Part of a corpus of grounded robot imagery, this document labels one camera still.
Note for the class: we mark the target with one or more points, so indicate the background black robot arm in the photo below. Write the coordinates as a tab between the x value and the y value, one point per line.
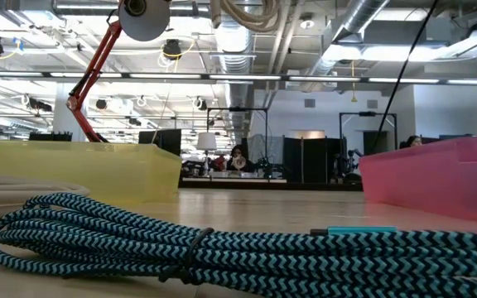
348	161

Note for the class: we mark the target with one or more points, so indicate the person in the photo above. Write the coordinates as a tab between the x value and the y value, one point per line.
238	155
414	141
221	162

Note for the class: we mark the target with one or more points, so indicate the white shade table lamp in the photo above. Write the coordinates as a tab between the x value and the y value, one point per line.
206	141

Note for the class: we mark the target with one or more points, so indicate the overhead light bar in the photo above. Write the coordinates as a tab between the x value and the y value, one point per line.
242	77

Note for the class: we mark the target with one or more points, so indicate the dark partition screen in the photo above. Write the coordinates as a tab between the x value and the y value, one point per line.
313	155

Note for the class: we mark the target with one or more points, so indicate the black background monitor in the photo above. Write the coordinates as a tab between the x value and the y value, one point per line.
162	142

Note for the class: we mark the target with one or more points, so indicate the yellow plastic bin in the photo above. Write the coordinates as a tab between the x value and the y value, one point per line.
89	169

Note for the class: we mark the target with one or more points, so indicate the red desk lamp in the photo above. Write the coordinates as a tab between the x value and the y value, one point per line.
143	20

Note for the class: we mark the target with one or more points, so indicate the black equipment row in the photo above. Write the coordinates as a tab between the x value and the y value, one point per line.
50	136

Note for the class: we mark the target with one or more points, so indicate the pink plastic bin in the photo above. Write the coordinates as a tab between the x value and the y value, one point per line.
437	178

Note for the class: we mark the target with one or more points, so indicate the black background rig frame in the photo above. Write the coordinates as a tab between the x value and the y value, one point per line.
367	113
238	109

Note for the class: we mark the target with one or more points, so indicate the silver spiral duct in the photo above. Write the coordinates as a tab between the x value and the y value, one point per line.
234	45

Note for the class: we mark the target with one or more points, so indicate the silver diagonal duct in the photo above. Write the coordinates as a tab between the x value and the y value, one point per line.
346	29

